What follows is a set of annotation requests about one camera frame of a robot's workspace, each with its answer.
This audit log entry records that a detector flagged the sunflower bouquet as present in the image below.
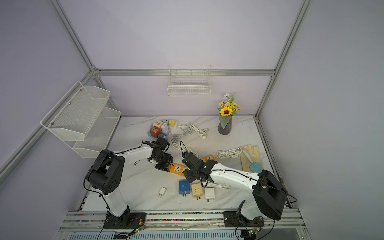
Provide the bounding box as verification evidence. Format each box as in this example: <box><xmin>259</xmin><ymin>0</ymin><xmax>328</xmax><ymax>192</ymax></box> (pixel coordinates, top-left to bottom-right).
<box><xmin>218</xmin><ymin>93</ymin><xmax>242</xmax><ymax>117</ymax></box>

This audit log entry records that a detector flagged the brown cube adapter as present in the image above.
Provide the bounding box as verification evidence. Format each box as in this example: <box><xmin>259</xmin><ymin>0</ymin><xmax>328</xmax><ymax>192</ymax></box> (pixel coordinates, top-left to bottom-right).
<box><xmin>149</xmin><ymin>127</ymin><xmax>162</xmax><ymax>139</ymax></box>

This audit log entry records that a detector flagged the purple power strip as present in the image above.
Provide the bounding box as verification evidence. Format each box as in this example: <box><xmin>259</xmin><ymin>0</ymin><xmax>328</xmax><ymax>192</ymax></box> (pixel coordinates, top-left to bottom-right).
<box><xmin>148</xmin><ymin>124</ymin><xmax>171</xmax><ymax>136</ymax></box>

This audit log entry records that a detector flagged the grey cable coil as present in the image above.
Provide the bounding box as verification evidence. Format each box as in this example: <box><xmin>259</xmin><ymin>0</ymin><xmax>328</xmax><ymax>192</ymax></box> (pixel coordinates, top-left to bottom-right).
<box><xmin>169</xmin><ymin>125</ymin><xmax>193</xmax><ymax>144</ymax></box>

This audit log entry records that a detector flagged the orange power strip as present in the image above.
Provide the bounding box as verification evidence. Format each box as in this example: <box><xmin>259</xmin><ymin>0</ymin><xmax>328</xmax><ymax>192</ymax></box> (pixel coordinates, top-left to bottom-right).
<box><xmin>202</xmin><ymin>155</ymin><xmax>216</xmax><ymax>162</ymax></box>
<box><xmin>168</xmin><ymin>163</ymin><xmax>188</xmax><ymax>176</ymax></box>

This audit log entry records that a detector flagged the blue cube adapter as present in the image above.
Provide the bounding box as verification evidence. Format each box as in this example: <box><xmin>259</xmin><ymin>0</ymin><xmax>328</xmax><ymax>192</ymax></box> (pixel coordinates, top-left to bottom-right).
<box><xmin>178</xmin><ymin>180</ymin><xmax>191</xmax><ymax>197</ymax></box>

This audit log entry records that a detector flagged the yellow cube adapter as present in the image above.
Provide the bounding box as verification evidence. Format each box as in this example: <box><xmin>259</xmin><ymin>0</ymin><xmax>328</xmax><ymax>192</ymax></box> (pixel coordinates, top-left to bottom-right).
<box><xmin>169</xmin><ymin>120</ymin><xmax>176</xmax><ymax>127</ymax></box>

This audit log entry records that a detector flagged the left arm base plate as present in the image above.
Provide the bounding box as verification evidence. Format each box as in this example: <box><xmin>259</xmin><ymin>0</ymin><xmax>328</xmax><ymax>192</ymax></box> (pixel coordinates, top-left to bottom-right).
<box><xmin>104</xmin><ymin>212</ymin><xmax>147</xmax><ymax>229</ymax></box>

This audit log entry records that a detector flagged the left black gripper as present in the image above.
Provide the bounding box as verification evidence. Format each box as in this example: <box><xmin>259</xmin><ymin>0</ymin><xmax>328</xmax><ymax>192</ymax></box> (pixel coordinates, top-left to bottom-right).
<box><xmin>153</xmin><ymin>153</ymin><xmax>173</xmax><ymax>172</ymax></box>

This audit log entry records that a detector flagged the upper white mesh shelf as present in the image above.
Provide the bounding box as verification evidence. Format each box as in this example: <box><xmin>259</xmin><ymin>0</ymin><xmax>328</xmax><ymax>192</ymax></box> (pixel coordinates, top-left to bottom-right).
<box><xmin>41</xmin><ymin>82</ymin><xmax>110</xmax><ymax>142</ymax></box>

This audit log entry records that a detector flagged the beige work glove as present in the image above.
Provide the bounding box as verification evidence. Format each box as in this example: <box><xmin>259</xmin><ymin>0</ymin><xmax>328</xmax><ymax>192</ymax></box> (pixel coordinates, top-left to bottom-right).
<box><xmin>240</xmin><ymin>144</ymin><xmax>263</xmax><ymax>173</ymax></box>

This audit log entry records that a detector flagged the beige cube adapter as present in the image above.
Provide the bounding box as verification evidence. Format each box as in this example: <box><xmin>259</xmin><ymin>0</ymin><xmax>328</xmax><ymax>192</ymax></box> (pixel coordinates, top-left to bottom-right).
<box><xmin>191</xmin><ymin>184</ymin><xmax>203</xmax><ymax>200</ymax></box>

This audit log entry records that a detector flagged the white wire wall basket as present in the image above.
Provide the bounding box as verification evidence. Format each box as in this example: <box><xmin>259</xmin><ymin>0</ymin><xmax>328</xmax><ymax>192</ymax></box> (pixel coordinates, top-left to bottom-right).
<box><xmin>167</xmin><ymin>65</ymin><xmax>212</xmax><ymax>97</ymax></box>

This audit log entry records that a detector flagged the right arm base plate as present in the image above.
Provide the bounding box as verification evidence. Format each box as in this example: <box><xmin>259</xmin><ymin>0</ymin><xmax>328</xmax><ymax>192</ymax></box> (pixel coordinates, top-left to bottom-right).
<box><xmin>223</xmin><ymin>200</ymin><xmax>265</xmax><ymax>228</ymax></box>

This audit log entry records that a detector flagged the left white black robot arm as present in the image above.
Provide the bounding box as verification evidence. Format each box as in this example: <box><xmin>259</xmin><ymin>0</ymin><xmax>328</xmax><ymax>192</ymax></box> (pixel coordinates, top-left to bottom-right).
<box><xmin>84</xmin><ymin>137</ymin><xmax>173</xmax><ymax>218</ymax></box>

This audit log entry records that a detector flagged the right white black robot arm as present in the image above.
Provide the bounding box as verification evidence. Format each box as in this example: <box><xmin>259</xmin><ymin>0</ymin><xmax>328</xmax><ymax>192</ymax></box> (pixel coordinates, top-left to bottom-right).
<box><xmin>182</xmin><ymin>152</ymin><xmax>288</xmax><ymax>221</ymax></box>

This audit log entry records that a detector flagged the white mesh shelf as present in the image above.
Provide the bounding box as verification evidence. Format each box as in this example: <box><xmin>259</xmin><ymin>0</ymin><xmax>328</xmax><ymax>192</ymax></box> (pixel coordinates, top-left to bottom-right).
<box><xmin>41</xmin><ymin>82</ymin><xmax>110</xmax><ymax>142</ymax></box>
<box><xmin>73</xmin><ymin>108</ymin><xmax>121</xmax><ymax>159</ymax></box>

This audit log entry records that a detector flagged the small white plug charger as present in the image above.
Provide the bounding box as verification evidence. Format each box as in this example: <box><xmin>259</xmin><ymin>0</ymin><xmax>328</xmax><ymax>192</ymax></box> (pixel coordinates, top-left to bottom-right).
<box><xmin>159</xmin><ymin>187</ymin><xmax>167</xmax><ymax>198</ymax></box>

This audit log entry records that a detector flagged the pink white cube adapter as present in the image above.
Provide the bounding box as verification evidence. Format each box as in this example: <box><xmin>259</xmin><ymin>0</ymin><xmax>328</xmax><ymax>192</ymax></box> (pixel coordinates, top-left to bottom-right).
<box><xmin>153</xmin><ymin>120</ymin><xmax>164</xmax><ymax>128</ymax></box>

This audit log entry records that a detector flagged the teal garden trowel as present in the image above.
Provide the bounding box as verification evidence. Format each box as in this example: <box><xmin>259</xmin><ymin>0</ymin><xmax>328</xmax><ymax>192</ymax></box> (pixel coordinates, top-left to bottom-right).
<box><xmin>241</xmin><ymin>149</ymin><xmax>263</xmax><ymax>173</ymax></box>

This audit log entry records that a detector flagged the lower white mesh shelf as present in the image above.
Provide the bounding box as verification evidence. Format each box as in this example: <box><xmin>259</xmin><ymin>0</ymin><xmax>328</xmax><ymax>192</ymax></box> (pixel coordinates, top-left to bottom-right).
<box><xmin>73</xmin><ymin>108</ymin><xmax>121</xmax><ymax>159</ymax></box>

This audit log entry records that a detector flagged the white cable coil front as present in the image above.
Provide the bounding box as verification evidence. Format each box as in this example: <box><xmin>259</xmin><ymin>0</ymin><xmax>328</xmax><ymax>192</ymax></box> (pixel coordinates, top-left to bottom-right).
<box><xmin>216</xmin><ymin>146</ymin><xmax>244</xmax><ymax>160</ymax></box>

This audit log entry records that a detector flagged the aluminium front rail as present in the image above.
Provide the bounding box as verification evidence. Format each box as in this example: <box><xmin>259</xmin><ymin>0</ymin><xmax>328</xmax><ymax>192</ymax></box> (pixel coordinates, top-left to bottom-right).
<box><xmin>59</xmin><ymin>209</ymin><xmax>306</xmax><ymax>232</ymax></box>

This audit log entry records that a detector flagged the dark purple ribbed vase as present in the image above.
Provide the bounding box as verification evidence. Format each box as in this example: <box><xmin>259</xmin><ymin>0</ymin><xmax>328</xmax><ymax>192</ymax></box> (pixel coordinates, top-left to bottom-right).
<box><xmin>218</xmin><ymin>116</ymin><xmax>233</xmax><ymax>135</ymax></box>

